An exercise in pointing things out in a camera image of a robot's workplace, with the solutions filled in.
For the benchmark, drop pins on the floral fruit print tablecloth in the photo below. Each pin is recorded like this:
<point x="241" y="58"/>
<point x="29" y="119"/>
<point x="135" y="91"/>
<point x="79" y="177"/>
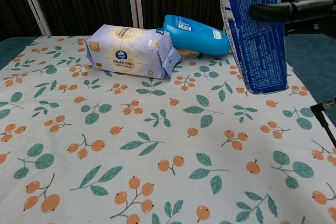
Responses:
<point x="157" y="182"/>

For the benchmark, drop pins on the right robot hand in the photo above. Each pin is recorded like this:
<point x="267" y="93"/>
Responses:
<point x="302" y="10"/>

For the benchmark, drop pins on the purple tissue pack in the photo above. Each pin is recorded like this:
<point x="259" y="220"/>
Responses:
<point x="131" y="51"/>

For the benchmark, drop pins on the blue toothpaste carton box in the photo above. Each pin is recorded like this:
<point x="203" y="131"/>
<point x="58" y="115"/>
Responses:
<point x="257" y="51"/>

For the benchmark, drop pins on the blue pump bottle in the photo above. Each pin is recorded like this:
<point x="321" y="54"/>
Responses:
<point x="197" y="37"/>

